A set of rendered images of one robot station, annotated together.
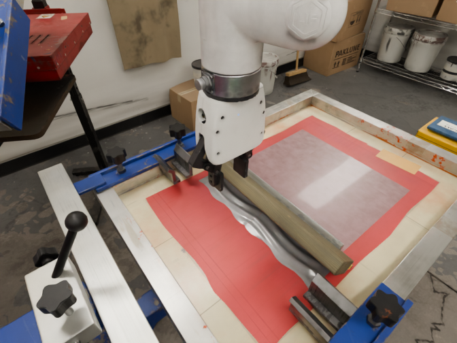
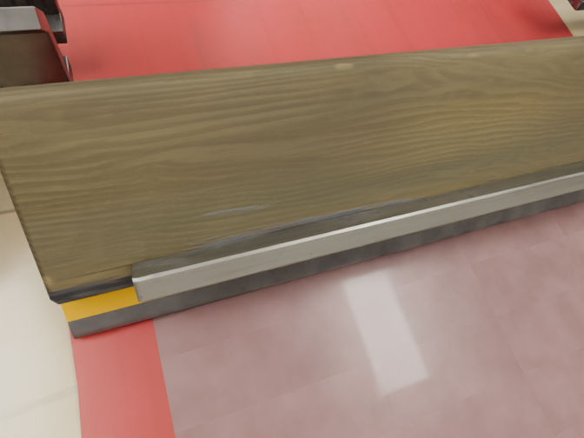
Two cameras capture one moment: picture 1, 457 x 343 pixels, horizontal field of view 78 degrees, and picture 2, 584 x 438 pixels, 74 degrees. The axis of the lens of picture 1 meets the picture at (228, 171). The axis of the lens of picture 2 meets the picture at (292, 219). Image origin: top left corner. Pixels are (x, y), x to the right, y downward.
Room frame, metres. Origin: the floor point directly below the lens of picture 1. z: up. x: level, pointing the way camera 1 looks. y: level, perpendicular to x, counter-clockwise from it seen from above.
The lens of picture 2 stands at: (0.34, -0.24, 1.14)
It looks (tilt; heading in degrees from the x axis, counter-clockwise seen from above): 63 degrees down; 86
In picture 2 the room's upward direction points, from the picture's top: 26 degrees clockwise
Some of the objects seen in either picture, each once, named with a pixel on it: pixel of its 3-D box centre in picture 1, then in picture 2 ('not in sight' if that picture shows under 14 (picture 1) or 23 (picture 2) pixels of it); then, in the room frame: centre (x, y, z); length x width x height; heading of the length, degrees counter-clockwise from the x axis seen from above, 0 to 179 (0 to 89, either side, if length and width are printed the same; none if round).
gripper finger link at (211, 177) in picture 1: (209, 175); not in sight; (0.33, 0.03, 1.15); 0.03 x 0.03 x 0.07; 39
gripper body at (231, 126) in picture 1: (230, 116); not in sight; (0.35, 0.00, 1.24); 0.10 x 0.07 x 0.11; 129
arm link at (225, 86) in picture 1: (226, 75); not in sight; (0.35, 0.00, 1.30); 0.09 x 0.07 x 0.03; 129
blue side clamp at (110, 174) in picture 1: (154, 165); not in sight; (0.55, 0.19, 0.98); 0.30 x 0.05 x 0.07; 128
